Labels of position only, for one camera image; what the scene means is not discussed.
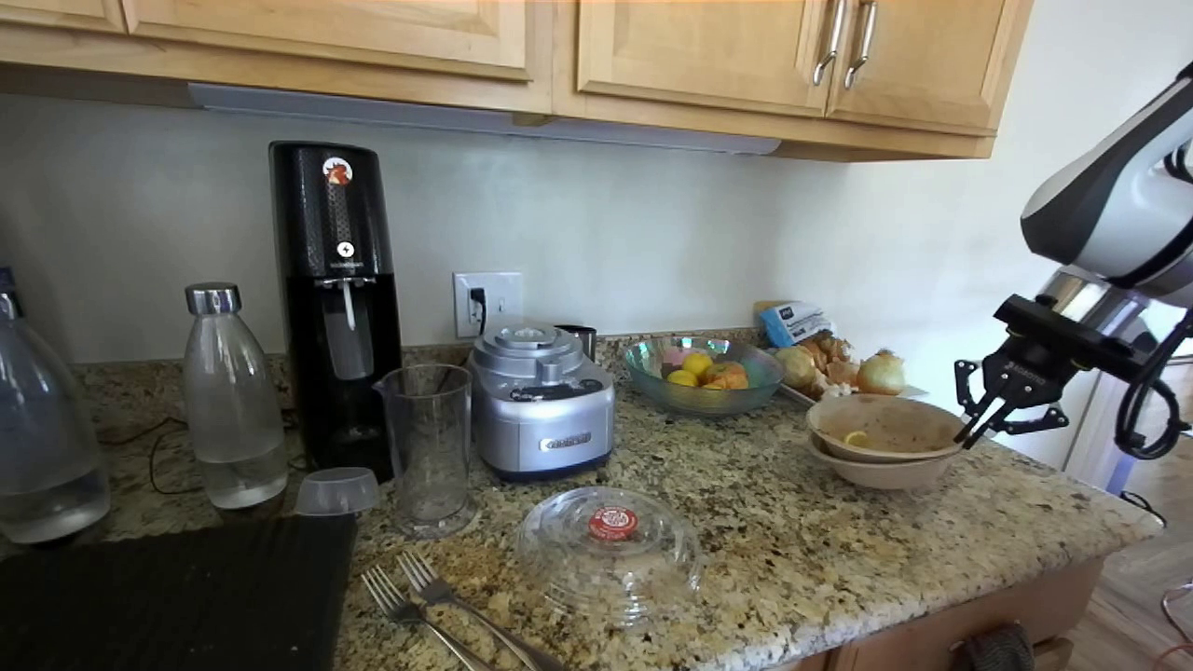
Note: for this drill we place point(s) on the glass lid red knob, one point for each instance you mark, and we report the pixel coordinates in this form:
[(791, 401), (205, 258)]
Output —
[(560, 544)]

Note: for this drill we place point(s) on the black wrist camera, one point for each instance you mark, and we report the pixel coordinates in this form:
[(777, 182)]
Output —
[(1067, 338)]

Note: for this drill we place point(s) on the blue white snack bag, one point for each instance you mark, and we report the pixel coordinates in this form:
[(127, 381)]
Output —
[(796, 320)]

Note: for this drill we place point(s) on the black power plug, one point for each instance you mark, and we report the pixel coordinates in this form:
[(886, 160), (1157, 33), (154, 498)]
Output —
[(475, 310)]

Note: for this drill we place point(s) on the white rectangular plate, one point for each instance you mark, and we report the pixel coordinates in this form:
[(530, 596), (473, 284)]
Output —
[(796, 397)]

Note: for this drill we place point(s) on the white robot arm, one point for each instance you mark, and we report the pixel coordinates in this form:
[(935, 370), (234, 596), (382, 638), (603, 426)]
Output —
[(1119, 199)]

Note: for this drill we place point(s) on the lemon slice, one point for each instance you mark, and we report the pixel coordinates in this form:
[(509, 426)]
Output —
[(858, 437)]

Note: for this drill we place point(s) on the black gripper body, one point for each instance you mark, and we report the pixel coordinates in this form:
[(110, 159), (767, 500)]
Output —
[(1026, 376)]

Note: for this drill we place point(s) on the large clear bottle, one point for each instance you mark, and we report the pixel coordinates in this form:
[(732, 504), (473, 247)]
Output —
[(41, 458)]

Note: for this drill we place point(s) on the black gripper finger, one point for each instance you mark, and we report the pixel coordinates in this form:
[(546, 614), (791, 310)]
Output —
[(971, 386), (1044, 420)]

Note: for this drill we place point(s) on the blue-green glass bowl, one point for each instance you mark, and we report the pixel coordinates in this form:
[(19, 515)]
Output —
[(732, 402)]

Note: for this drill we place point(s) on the yellow lemon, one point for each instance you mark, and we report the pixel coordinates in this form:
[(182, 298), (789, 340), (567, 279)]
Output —
[(698, 363)]

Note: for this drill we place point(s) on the white wall outlet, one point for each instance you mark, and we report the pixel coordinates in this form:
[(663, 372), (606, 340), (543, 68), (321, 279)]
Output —
[(506, 298)]

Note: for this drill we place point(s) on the small clear bottle silver cap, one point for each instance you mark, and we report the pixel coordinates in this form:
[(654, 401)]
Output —
[(236, 421)]

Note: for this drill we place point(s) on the large yellow onion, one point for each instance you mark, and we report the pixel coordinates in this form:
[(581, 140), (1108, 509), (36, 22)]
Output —
[(883, 372)]

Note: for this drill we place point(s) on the wooden base cabinets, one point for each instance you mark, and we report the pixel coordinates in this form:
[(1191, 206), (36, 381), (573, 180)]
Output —
[(919, 633)]

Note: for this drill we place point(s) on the black soda maker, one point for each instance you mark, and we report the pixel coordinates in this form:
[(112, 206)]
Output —
[(337, 372)]

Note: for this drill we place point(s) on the stainless steel cup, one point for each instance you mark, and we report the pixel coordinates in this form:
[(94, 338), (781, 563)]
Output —
[(583, 338)]

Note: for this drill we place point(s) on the wooden upper cabinets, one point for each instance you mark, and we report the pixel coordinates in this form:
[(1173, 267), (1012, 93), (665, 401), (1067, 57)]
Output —
[(695, 48)]

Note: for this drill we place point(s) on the beige ceramic bowl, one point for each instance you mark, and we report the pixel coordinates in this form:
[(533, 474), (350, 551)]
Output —
[(883, 474), (898, 431)]

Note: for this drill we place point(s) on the orange fruit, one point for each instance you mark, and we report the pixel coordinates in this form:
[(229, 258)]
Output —
[(732, 376)]

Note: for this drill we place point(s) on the metal fork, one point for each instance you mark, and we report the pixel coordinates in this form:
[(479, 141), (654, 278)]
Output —
[(428, 581), (392, 600)]

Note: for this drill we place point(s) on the silver food processor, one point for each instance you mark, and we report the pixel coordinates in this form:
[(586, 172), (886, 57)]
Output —
[(546, 431)]

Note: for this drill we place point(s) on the brown shallot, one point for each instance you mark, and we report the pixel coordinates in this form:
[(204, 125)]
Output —
[(835, 355)]

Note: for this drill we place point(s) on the clear plastic pitcher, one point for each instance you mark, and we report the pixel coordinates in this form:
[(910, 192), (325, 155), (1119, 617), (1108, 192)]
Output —
[(432, 458)]

